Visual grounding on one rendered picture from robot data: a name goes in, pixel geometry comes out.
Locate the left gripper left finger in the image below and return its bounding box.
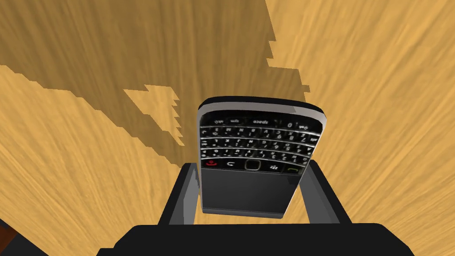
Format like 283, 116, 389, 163
157, 162, 203, 226

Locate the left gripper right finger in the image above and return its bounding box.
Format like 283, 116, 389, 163
298, 160, 352, 224

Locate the black keyboard phone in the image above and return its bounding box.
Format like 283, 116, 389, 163
197, 96, 327, 219

